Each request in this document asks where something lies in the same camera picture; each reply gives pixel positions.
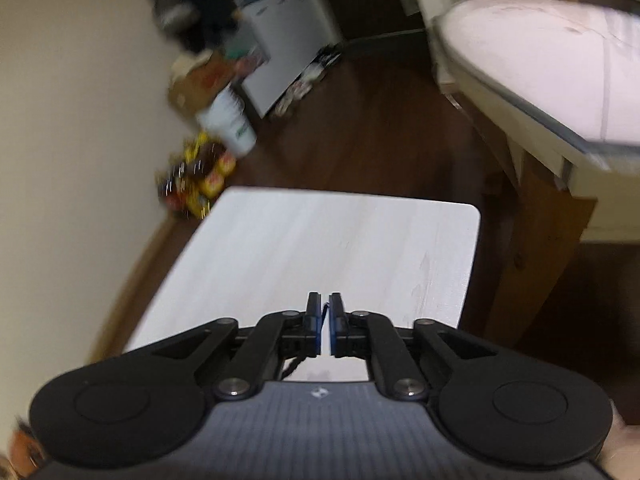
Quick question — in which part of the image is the stack of white plastic buckets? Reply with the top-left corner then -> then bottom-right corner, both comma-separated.
195,87 -> 258,158

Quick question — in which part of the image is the row of shoes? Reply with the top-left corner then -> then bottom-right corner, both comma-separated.
270,45 -> 343,118

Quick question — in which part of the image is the cardboard box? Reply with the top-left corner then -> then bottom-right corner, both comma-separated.
167,52 -> 238,118

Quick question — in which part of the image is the white drawer cabinet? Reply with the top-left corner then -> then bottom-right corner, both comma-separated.
235,0 -> 346,118

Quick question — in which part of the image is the group of cooking oil bottles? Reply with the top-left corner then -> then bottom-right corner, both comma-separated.
157,132 -> 238,218

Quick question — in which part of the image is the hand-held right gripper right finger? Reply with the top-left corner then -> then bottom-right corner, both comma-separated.
329,292 -> 496,401

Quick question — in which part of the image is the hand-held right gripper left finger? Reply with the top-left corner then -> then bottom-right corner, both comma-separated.
152,292 -> 323,401

